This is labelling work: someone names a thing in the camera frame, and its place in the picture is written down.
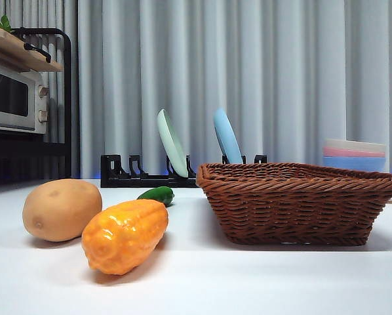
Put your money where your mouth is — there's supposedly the black plate rack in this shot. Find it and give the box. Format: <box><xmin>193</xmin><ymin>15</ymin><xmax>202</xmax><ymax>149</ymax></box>
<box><xmin>100</xmin><ymin>153</ymin><xmax>269</xmax><ymax>189</ymax></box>

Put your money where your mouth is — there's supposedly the orange-yellow corn cob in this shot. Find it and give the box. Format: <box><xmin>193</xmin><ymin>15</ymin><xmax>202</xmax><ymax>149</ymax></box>
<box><xmin>81</xmin><ymin>198</ymin><xmax>170</xmax><ymax>276</ymax></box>

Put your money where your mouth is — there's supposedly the silver toaster oven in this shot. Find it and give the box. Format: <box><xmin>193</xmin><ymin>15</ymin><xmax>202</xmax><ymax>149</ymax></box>
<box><xmin>0</xmin><ymin>60</ymin><xmax>50</xmax><ymax>135</ymax></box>

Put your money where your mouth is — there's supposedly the black board handle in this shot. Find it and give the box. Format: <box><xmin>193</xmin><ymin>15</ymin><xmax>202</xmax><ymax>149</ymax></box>
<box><xmin>23</xmin><ymin>42</ymin><xmax>53</xmax><ymax>64</ymax></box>

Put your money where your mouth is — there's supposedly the pink bowl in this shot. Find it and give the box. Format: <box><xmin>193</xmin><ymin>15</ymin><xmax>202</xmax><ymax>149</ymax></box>
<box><xmin>323</xmin><ymin>146</ymin><xmax>387</xmax><ymax>159</ymax></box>

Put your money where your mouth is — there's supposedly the black metal shelf frame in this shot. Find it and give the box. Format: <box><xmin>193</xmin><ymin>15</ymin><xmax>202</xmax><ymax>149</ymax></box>
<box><xmin>0</xmin><ymin>28</ymin><xmax>73</xmax><ymax>198</ymax></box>

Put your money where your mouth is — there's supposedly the green cucumber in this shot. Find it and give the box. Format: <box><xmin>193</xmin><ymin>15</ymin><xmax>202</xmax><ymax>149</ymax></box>
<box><xmin>136</xmin><ymin>186</ymin><xmax>176</xmax><ymax>208</ymax></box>

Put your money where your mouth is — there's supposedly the brown wicker basket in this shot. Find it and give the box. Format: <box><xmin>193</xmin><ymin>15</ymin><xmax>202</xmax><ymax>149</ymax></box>
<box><xmin>195</xmin><ymin>162</ymin><xmax>392</xmax><ymax>247</ymax></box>

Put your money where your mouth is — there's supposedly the pale green plate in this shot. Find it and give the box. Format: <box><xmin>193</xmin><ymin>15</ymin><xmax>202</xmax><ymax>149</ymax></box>
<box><xmin>156</xmin><ymin>108</ymin><xmax>189</xmax><ymax>179</ymax></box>

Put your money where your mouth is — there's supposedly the white bowl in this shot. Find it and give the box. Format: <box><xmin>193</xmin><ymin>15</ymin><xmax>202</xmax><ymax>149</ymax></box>
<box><xmin>323</xmin><ymin>137</ymin><xmax>387</xmax><ymax>154</ymax></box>

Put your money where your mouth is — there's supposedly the light blue plate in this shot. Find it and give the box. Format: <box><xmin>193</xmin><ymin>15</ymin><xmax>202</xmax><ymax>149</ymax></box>
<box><xmin>213</xmin><ymin>107</ymin><xmax>245</xmax><ymax>165</ymax></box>

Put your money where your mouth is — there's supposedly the grey pleated curtain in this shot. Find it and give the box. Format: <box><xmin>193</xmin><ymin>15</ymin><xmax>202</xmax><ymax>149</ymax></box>
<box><xmin>0</xmin><ymin>0</ymin><xmax>392</xmax><ymax>180</ymax></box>

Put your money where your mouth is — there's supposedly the green leaf sprig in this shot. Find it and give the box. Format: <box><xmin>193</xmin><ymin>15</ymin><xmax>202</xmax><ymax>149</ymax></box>
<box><xmin>0</xmin><ymin>14</ymin><xmax>15</xmax><ymax>33</ymax></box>

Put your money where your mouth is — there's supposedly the wooden cutting board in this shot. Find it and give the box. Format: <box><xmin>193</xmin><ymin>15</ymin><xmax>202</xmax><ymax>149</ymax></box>
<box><xmin>0</xmin><ymin>28</ymin><xmax>65</xmax><ymax>73</ymax></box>

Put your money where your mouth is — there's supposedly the brown potato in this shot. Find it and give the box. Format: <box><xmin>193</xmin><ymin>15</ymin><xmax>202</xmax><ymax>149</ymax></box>
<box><xmin>22</xmin><ymin>178</ymin><xmax>104</xmax><ymax>243</ymax></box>

